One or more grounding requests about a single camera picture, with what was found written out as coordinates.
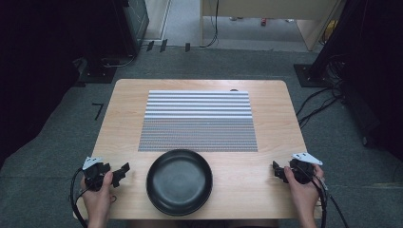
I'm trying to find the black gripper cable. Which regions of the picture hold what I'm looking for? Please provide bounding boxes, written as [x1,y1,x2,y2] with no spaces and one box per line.
[69,166,93,228]
[297,165,350,228]

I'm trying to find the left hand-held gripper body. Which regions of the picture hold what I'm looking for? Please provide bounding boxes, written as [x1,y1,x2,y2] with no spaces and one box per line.
[82,156,112,192]

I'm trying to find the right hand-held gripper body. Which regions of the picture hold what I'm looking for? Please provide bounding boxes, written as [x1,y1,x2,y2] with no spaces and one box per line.
[289,152,324,185]

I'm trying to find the person's left hand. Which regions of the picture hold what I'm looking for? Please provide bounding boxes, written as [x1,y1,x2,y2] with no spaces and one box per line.
[80,170,115,220]

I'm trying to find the person's right hand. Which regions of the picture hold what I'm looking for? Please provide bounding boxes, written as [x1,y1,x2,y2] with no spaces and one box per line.
[283,164,325,218]

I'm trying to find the black stand base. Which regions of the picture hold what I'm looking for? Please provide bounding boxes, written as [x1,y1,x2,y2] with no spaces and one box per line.
[73,56,118,88]
[293,63,336,89]

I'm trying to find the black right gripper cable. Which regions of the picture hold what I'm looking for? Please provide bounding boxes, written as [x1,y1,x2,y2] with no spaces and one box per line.
[297,165,350,228]

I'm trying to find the black floor cables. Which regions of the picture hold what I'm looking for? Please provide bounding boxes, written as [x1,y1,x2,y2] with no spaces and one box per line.
[295,55,348,129]

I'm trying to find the black curtain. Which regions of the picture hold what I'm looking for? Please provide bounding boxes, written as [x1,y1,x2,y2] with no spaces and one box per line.
[0,0,134,169]
[308,0,403,162]

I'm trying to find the yellow object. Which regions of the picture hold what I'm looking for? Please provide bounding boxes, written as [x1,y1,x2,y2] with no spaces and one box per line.
[321,19,339,46]

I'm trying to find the light wooden desk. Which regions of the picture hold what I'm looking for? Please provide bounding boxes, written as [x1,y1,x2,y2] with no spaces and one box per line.
[199,0,345,52]

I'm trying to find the black round plate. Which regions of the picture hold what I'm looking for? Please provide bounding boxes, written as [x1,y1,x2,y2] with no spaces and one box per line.
[145,148,214,218]

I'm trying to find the grey striped placemat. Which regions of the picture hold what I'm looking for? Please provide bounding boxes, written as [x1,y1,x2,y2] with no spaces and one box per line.
[137,89,259,153]

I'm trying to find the black hanging cable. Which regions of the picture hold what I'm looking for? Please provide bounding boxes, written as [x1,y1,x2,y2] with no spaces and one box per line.
[189,0,221,49]

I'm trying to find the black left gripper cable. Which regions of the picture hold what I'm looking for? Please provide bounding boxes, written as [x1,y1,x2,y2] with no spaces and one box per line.
[69,166,93,228]

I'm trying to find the dark cabinet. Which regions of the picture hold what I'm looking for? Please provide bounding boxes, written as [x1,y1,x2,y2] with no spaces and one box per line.
[112,0,150,60]

